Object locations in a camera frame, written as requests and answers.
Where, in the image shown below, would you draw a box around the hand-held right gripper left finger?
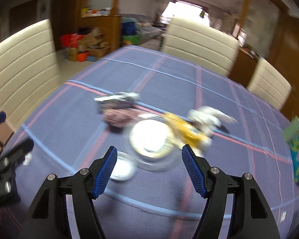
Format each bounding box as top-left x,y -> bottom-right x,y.
21,146 -> 118,239

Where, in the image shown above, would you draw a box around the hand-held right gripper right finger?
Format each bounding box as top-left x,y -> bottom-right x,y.
181,144 -> 281,239

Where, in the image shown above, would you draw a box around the clear round plastic lid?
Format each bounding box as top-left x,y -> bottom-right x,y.
123,115 -> 180,171

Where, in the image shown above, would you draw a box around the crumpled white paper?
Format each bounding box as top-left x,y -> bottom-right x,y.
109,152 -> 136,182

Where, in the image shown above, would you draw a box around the yellow crumpled wrapper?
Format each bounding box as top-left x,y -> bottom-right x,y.
163,113 -> 212,152

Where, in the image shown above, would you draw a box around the crumpled white tissue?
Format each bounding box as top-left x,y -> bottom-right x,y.
188,106 -> 238,135

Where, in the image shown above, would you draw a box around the pink brown wrapper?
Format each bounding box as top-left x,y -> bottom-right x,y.
102,107 -> 137,127

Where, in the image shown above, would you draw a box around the cream padded chair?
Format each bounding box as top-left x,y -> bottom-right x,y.
0,19 -> 63,132
247,57 -> 292,110
161,16 -> 240,77

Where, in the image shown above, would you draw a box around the silver foil wrapper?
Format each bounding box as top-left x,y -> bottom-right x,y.
93,92 -> 141,107

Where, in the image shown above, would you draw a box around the blue plaid tablecloth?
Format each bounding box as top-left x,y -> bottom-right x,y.
0,45 -> 299,239

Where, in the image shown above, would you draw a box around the green cup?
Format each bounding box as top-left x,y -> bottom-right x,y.
282,117 -> 299,142

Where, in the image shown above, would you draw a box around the red paper bags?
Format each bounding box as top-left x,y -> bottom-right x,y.
60,33 -> 84,48

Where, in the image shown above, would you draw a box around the pile of cardboard boxes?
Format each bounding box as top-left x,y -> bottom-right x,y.
68,26 -> 110,61

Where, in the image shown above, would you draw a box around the green shopping bag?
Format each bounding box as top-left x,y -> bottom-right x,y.
122,35 -> 141,46

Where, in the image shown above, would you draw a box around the wooden low cabinet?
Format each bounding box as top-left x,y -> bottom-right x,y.
77,15 -> 121,55

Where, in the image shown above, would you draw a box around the grey patterned sofa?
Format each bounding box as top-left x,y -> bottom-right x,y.
137,15 -> 165,43

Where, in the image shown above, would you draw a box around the blue bag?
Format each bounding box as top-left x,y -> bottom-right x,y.
121,20 -> 137,36

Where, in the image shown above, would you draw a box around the wooden door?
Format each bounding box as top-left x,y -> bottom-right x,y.
264,12 -> 299,100

